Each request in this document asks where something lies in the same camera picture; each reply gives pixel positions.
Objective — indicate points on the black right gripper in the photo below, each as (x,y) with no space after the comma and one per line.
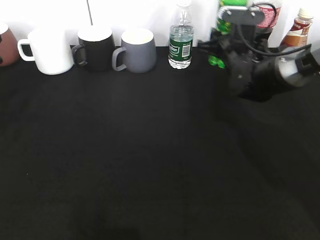
(253,71)

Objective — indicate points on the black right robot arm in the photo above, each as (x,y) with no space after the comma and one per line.
(297,67)

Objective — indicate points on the clear cestbon water bottle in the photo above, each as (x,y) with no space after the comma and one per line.
(181,35)

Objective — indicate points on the green soda bottle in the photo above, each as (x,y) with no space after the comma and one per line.
(225,28)

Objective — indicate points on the dark cola bottle red label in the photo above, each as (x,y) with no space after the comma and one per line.
(271,10)

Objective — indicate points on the grey mug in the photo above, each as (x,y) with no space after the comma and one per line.
(137,52)

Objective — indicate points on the brown milk tea bottle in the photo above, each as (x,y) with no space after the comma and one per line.
(297,36)

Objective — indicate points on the black table cloth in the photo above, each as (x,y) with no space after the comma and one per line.
(165,155)

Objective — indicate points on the black mug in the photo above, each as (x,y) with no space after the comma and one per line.
(94,49)

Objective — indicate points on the white mug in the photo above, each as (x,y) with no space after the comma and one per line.
(49,49)

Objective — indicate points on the red mug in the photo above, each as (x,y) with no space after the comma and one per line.
(9,53)

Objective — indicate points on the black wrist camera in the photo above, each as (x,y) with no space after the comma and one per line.
(241,15)

